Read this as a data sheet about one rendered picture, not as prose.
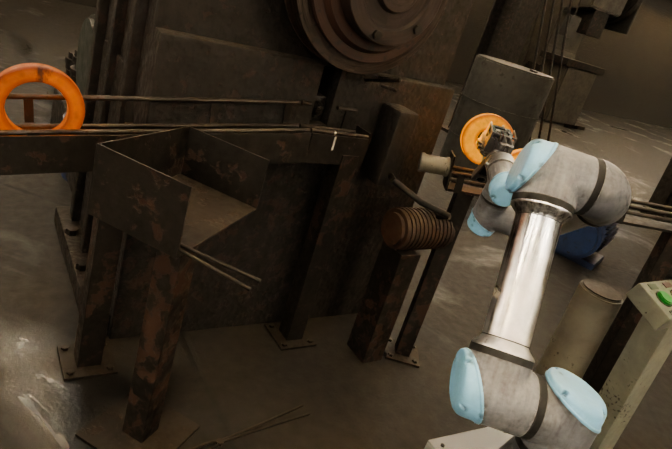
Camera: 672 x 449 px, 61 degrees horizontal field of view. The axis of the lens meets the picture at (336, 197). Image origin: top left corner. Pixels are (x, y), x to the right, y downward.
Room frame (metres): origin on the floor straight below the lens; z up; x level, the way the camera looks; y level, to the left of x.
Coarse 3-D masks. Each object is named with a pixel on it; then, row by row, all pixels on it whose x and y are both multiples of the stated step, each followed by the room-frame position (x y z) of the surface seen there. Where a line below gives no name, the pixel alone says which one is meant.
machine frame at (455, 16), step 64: (128, 0) 1.57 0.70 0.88; (192, 0) 1.39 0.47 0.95; (256, 0) 1.49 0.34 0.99; (448, 0) 1.87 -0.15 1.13; (128, 64) 1.40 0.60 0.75; (192, 64) 1.36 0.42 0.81; (256, 64) 1.46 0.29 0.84; (320, 64) 1.57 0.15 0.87; (448, 64) 1.92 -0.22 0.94; (384, 192) 1.79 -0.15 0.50; (64, 256) 1.61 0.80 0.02; (128, 256) 1.31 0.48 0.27; (256, 256) 1.54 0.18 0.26; (128, 320) 1.33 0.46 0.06; (192, 320) 1.45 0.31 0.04; (256, 320) 1.58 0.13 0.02
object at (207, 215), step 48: (144, 144) 1.03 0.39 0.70; (192, 144) 1.16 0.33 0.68; (96, 192) 0.91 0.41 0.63; (144, 192) 0.88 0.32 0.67; (192, 192) 1.09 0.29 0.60; (240, 192) 1.11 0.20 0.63; (144, 240) 0.88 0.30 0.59; (192, 240) 0.92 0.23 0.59; (144, 336) 1.01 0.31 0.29; (144, 384) 1.00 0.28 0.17; (96, 432) 0.99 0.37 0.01; (144, 432) 1.00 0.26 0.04; (192, 432) 1.07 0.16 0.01
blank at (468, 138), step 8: (472, 120) 1.67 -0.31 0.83; (480, 120) 1.67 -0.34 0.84; (488, 120) 1.67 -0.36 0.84; (496, 120) 1.67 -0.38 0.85; (504, 120) 1.67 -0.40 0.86; (464, 128) 1.67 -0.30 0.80; (472, 128) 1.66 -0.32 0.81; (480, 128) 1.67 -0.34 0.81; (464, 136) 1.66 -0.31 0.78; (472, 136) 1.66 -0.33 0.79; (464, 144) 1.66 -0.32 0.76; (472, 144) 1.66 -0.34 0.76; (464, 152) 1.66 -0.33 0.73; (472, 152) 1.66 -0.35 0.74; (472, 160) 1.66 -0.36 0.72; (480, 160) 1.66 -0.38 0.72
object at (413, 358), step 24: (456, 216) 1.65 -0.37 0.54; (432, 264) 1.65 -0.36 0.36; (648, 264) 1.71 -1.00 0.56; (432, 288) 1.65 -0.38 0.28; (408, 312) 1.68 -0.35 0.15; (624, 312) 1.70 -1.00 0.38; (408, 336) 1.65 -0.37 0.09; (624, 336) 1.68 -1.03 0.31; (408, 360) 1.63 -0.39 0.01; (600, 360) 1.69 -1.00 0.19; (600, 384) 1.68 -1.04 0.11
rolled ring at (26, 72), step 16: (32, 64) 1.10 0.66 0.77; (0, 80) 1.05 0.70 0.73; (16, 80) 1.07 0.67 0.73; (32, 80) 1.09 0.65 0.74; (48, 80) 1.10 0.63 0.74; (64, 80) 1.12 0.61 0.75; (0, 96) 1.06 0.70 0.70; (64, 96) 1.12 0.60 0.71; (80, 96) 1.14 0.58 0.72; (0, 112) 1.06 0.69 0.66; (80, 112) 1.14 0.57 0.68; (0, 128) 1.06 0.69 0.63; (16, 128) 1.08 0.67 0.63; (64, 128) 1.13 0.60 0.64
